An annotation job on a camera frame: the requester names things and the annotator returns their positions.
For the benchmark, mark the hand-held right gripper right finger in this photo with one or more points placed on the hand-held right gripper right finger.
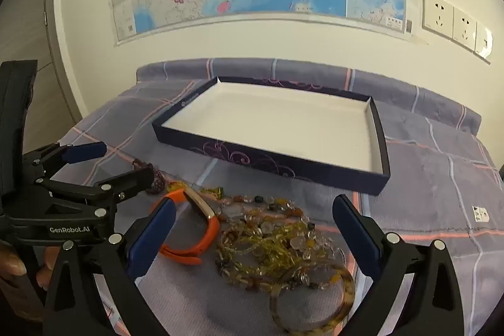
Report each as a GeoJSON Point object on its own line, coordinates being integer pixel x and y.
{"type": "Point", "coordinates": [356, 237]}

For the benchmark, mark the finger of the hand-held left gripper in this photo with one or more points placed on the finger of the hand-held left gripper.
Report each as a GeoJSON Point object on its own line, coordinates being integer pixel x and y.
{"type": "Point", "coordinates": [84, 151]}
{"type": "Point", "coordinates": [126, 182]}

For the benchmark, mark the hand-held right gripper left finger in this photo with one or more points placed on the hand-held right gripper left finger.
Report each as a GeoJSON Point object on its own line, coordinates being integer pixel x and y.
{"type": "Point", "coordinates": [151, 239]}

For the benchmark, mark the tortoiseshell bangle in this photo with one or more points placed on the tortoiseshell bangle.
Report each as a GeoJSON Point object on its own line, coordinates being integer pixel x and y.
{"type": "Point", "coordinates": [346, 292]}

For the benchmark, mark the orange smart band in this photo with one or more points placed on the orange smart band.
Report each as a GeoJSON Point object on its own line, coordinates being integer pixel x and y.
{"type": "Point", "coordinates": [212, 237]}

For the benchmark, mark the dark blue jewelry box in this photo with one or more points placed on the dark blue jewelry box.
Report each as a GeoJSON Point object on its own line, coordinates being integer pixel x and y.
{"type": "Point", "coordinates": [275, 123]}

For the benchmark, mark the person's left hand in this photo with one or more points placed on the person's left hand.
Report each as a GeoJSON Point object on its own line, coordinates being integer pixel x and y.
{"type": "Point", "coordinates": [12, 263]}

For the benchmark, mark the purple plaid blanket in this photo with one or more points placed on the purple plaid blanket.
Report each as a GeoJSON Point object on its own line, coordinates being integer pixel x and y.
{"type": "Point", "coordinates": [433, 170]}

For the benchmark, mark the white blanket label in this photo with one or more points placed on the white blanket label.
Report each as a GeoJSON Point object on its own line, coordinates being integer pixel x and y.
{"type": "Point", "coordinates": [481, 214]}

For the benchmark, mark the clear tape strip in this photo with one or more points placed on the clear tape strip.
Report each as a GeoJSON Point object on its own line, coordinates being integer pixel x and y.
{"type": "Point", "coordinates": [418, 39]}

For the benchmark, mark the white wall socket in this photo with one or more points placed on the white wall socket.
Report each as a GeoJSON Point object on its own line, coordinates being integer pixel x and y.
{"type": "Point", "coordinates": [438, 15]}
{"type": "Point", "coordinates": [483, 41]}
{"type": "Point", "coordinates": [464, 28]}

